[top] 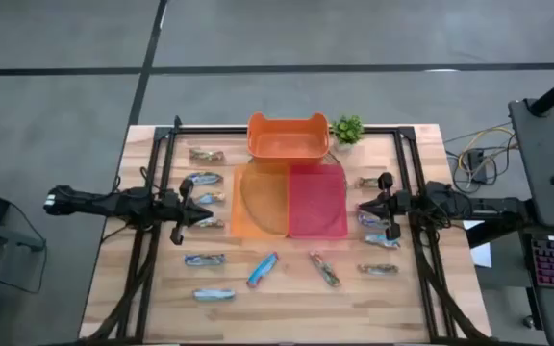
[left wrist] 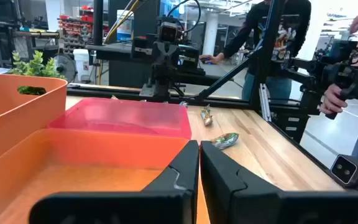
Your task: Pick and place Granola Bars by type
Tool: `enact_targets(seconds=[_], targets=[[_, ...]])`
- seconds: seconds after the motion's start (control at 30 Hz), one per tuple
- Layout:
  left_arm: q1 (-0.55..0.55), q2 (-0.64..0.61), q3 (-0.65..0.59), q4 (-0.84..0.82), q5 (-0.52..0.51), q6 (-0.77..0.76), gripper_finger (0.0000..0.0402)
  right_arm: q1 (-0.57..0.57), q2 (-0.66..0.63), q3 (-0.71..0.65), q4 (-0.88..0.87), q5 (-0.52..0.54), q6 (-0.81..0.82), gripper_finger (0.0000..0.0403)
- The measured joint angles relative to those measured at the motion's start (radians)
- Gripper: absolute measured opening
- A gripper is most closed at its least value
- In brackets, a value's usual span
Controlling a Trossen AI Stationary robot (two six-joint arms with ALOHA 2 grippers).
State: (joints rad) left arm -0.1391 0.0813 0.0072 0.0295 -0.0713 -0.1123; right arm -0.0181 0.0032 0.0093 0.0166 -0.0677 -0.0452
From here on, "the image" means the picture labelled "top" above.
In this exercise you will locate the blue Quaker granola bar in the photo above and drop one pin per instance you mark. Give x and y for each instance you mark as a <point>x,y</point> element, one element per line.
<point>262,270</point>

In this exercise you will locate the light blue granola bar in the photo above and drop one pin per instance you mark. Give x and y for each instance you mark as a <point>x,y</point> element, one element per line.
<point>213,294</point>
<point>209,197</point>

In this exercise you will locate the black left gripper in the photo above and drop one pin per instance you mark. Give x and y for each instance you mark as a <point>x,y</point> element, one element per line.
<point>183,211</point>

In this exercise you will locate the brown green granola bar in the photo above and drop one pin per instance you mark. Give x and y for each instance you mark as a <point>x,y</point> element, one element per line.
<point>325,269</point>
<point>366,182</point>

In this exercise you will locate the caster wheel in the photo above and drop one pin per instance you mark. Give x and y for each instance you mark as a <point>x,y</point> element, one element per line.
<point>528,322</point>

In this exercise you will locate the pink translucent bin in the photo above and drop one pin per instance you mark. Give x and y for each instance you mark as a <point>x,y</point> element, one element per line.
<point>318,202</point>

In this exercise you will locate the teal blue granola bar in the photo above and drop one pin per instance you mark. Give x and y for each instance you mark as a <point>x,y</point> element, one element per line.
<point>382,241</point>

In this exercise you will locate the light orange translucent bin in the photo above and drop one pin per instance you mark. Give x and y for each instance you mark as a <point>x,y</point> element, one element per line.
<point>237,226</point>

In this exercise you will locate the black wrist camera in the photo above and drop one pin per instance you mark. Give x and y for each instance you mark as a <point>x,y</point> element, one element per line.
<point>402,198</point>
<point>169,198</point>

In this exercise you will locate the white paper sheet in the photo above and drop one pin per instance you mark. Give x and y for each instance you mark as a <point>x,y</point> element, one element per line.
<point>481,252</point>

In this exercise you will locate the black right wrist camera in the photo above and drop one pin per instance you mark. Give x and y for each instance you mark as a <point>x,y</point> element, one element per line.
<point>402,198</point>

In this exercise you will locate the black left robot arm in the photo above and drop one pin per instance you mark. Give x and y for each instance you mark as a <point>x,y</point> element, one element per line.
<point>89,202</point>

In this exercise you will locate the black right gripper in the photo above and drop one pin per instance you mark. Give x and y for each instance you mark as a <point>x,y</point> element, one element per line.
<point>388,211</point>

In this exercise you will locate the orange plastic tub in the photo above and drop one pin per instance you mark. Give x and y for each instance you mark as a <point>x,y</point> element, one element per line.
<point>286,144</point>

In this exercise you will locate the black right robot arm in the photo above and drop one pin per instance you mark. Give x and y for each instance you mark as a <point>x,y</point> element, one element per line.
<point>493,207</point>

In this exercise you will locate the brown red granola bar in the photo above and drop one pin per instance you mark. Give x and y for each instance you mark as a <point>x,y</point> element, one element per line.
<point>206,155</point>

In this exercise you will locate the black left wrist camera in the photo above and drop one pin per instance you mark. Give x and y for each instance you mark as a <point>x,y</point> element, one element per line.
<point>169,198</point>

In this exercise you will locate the blue white granola bar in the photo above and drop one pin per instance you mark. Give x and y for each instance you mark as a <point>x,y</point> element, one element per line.
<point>205,260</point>

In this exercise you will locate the black power adapter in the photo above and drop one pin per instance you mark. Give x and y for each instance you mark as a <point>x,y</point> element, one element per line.
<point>476,163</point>

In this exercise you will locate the small green potted plant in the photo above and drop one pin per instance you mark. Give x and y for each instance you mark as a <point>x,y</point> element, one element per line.
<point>347,130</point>

